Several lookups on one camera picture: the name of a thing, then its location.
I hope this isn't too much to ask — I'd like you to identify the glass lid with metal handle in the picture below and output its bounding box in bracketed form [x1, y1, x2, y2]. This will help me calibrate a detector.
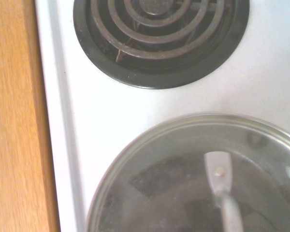
[84, 113, 290, 232]

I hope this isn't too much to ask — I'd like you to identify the white electric stove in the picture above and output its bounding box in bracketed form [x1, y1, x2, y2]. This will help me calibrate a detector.
[33, 0, 290, 232]

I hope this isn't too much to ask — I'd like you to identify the small coil burner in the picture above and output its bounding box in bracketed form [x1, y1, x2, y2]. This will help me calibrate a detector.
[72, 0, 250, 90]

